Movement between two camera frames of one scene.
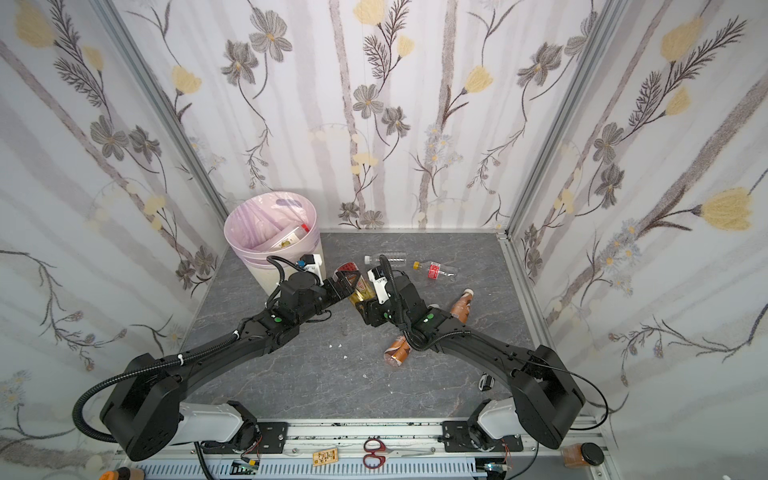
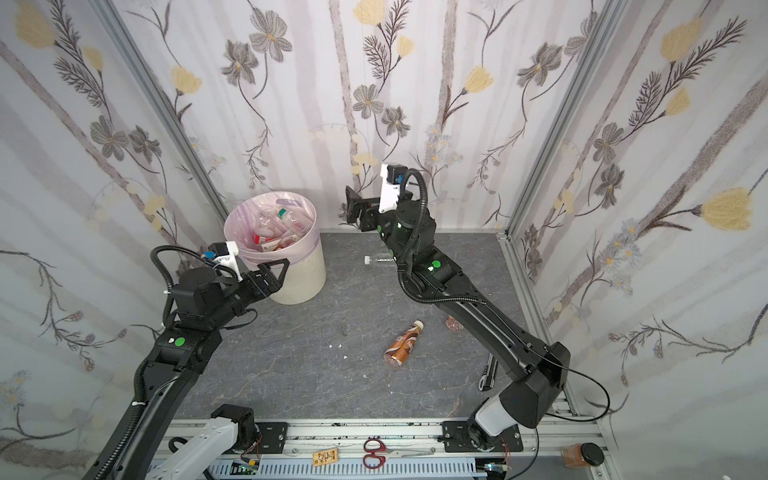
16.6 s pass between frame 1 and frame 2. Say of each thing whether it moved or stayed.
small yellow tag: stayed
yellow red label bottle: moved
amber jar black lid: stayed
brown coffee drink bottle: stayed
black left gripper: moved
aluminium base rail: stayed
